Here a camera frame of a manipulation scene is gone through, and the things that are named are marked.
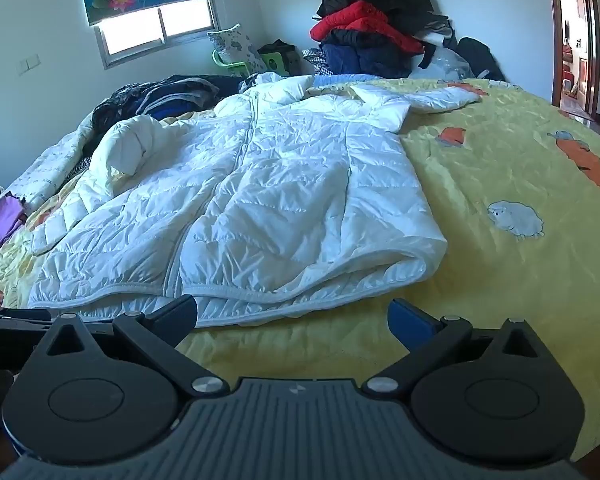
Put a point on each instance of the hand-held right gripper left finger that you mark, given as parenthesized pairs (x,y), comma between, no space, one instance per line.
(177,312)

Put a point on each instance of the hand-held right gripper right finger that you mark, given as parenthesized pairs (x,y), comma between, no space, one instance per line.
(407,322)

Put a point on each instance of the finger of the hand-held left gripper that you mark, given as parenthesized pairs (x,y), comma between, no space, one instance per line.
(5,349)
(15,316)

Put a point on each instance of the white puffer jacket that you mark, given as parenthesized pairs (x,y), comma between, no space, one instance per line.
(280,185)

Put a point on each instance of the dark striped clothes pile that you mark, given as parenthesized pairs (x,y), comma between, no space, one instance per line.
(170,92)

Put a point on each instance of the yellow printed blanket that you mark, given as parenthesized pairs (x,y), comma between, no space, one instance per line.
(480,285)

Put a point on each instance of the purple cloth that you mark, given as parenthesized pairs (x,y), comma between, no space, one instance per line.
(0,225)

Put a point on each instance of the white floral quilt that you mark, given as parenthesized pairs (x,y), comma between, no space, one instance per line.
(35,165)

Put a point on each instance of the green chair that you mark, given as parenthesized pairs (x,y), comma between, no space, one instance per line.
(227,65)

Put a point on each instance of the light blue blanket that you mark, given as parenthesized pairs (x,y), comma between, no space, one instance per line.
(340,78)

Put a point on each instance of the clear plastic bag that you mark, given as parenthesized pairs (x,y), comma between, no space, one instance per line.
(445,65)

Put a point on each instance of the navy jacket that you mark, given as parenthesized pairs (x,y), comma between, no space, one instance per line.
(360,60)

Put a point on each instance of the green and black bag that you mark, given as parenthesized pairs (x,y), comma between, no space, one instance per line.
(275,60)

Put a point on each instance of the leaf print pillow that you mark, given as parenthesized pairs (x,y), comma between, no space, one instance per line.
(235,45)

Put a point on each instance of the black backpack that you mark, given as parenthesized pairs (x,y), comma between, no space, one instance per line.
(480,57)

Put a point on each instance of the checked cloth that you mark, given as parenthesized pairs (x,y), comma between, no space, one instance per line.
(316,62)

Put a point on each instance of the window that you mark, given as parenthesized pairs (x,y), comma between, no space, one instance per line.
(130,30)

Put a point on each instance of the red jacket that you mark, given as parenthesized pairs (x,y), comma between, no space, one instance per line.
(360,17)

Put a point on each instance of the wall switch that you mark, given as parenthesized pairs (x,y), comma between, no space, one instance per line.
(30,63)

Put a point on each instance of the wooden door frame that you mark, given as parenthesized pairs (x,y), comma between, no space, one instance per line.
(555,35)

